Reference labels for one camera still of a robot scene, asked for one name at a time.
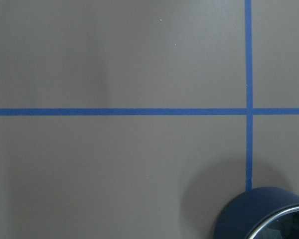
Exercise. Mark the glass pot lid blue knob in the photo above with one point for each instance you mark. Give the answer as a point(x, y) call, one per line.
point(282, 225)

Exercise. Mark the dark blue saucepan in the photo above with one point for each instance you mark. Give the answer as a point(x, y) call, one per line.
point(245, 212)

